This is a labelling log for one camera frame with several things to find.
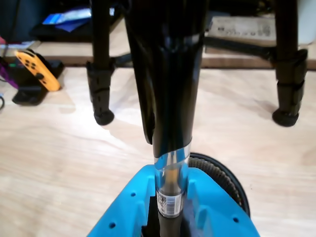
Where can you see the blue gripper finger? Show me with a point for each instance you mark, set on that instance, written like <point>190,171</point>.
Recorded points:
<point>222,217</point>
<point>123,212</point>

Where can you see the black mesh pen holder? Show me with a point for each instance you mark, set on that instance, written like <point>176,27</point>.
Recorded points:
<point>222,170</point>

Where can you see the black controller dock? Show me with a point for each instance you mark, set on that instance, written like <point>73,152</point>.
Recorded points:
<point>27,97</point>

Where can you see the black tripod brace bar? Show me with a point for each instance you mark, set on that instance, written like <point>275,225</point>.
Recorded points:
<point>247,48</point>
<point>123,59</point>

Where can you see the orange game controller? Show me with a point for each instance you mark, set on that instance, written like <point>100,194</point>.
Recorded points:
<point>47,79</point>

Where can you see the purple game controller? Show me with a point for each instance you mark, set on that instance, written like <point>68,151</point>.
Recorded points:
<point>10,76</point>

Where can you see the black flat device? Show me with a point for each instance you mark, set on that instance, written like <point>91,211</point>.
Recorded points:
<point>49,35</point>

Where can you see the white printed box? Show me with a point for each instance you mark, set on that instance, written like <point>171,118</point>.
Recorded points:
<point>247,27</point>

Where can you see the blue paper packet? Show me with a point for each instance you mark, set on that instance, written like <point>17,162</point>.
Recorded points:
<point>66,21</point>

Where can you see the white container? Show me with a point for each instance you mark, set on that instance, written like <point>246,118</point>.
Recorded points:
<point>308,19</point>

